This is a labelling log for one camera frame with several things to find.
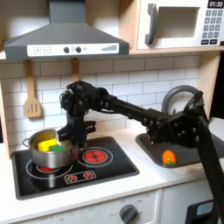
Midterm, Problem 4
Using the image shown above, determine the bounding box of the dark grey toy sink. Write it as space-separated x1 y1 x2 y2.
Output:
135 132 224 170

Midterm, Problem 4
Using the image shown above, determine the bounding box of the white toy microwave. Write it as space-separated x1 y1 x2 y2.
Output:
136 0 224 51

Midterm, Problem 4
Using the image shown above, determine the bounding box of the orange toy carrot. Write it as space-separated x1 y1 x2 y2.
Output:
161 150 178 167

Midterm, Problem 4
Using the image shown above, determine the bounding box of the grey range hood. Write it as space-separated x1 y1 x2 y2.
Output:
3 0 130 61

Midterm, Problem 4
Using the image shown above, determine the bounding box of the green toy block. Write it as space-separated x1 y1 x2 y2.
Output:
48 144 67 153

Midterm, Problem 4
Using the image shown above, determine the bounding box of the steel cooking pot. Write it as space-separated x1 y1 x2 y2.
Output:
22 128 88 170

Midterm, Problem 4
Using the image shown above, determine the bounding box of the slotted wooden spatula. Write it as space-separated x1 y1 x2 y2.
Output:
23 59 43 119

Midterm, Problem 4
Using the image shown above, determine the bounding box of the wooden spoon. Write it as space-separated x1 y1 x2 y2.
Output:
70 58 81 84

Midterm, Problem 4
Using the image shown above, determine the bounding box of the grey microwave door handle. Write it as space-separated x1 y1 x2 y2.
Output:
144 3 158 46

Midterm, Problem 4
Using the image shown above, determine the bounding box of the yellow toy block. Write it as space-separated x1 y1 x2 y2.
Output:
37 137 60 153

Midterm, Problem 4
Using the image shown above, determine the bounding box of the dark grey curved tap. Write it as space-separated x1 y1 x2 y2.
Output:
160 84 203 116

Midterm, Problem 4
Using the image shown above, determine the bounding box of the black toy stove top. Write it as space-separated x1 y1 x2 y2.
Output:
11 136 140 201

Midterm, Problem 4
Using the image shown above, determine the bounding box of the grey oven knob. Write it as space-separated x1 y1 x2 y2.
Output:
118 203 139 224

